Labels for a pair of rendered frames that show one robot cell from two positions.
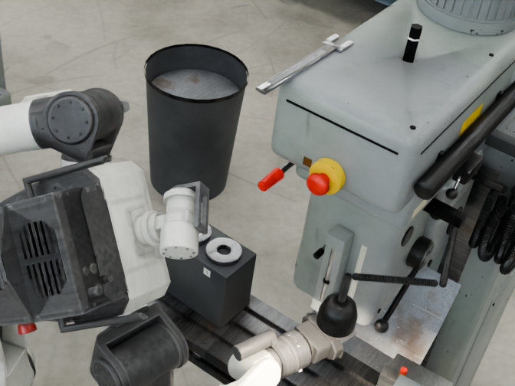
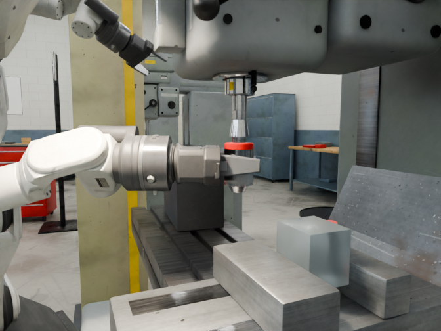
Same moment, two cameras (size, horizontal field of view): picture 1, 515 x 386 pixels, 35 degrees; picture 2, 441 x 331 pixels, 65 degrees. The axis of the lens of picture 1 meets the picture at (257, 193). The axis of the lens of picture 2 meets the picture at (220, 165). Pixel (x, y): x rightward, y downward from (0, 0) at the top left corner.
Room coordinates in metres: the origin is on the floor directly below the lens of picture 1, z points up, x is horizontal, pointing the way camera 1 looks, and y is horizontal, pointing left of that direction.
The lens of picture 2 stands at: (0.82, -0.55, 1.23)
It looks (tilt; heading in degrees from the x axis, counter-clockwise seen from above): 6 degrees down; 40
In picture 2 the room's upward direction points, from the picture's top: straight up
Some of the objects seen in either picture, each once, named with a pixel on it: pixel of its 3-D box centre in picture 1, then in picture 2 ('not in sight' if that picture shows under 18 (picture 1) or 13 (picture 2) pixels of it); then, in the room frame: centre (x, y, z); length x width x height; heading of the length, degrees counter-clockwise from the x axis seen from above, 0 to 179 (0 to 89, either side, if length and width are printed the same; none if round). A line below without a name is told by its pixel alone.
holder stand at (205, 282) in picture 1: (205, 268); (191, 182); (1.49, 0.10, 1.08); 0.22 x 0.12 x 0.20; 57
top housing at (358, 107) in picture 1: (402, 92); not in sight; (1.28, -0.23, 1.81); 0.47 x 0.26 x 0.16; 150
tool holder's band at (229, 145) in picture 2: not in sight; (239, 145); (1.26, -0.22, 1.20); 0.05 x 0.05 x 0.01
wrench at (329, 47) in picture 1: (304, 63); not in sight; (1.18, -0.05, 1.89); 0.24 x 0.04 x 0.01; 148
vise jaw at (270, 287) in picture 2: not in sight; (266, 282); (1.11, -0.37, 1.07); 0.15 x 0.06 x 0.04; 63
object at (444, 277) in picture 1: (448, 254); not in sight; (1.12, -0.36, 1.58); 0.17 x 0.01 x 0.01; 167
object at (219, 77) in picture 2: not in sight; (239, 77); (1.26, -0.22, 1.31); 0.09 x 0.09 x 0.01
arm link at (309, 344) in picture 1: (305, 345); (182, 165); (1.20, -0.16, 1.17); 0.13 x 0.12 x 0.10; 41
